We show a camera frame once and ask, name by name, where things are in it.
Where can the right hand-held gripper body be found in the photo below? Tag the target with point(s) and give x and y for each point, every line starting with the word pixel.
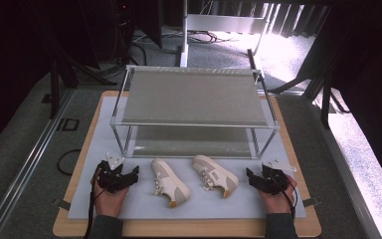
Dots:
pixel 273 179

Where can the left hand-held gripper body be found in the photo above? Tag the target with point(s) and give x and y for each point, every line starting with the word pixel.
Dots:
pixel 110 177

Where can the white and beige sneaker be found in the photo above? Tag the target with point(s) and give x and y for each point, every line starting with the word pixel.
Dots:
pixel 169 182
pixel 216 176

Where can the metal frame shoe rack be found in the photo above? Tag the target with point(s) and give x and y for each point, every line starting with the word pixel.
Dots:
pixel 192 99

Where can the person's right hand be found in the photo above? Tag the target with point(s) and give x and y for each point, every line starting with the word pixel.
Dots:
pixel 278 203

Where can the person's left hand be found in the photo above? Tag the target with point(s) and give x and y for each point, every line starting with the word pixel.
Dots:
pixel 109 203

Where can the white table mat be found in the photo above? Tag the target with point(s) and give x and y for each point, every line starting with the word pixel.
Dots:
pixel 199 207

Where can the black tripod stand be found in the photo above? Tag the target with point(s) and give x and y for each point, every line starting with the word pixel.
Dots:
pixel 326 99
pixel 54 89

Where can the black metal bar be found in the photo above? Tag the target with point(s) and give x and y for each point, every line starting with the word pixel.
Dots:
pixel 255 66

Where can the dark curtain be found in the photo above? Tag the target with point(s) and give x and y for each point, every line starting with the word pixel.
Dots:
pixel 13 49
pixel 371 83

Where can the grey metal stand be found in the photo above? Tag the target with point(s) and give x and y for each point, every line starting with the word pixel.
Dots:
pixel 225 24

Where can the black floor socket frame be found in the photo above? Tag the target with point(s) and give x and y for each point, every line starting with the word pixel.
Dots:
pixel 68 124

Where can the metal floor rail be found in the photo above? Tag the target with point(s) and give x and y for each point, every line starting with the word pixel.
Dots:
pixel 344 172
pixel 26 166

